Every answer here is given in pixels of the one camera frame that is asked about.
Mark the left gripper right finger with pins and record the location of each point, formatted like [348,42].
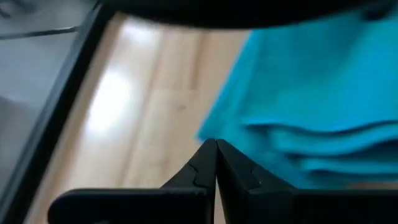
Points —
[248,202]

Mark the teal microfiber towel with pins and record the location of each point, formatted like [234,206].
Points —
[311,93]

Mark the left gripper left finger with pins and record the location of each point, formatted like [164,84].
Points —
[186,205]

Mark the black aluminium table frame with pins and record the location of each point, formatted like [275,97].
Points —
[49,124]

